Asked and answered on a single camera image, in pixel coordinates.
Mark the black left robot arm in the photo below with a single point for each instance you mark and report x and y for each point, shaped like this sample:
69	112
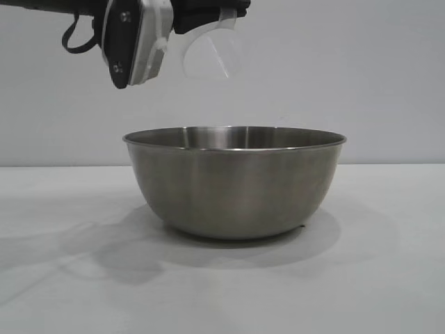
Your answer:
52	2

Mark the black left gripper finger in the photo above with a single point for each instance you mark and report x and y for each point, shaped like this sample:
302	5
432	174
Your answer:
241	7
198	14

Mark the left wrist camera unit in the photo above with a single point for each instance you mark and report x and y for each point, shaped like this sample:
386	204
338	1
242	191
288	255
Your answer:
139	41

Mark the stainless steel mixing bowl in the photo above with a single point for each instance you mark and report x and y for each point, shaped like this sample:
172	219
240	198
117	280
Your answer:
233	181

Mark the white tablecloth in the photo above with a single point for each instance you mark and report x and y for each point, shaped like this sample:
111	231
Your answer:
222	278

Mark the clear plastic measuring cup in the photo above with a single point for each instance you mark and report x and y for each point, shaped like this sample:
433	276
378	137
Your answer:
212	52

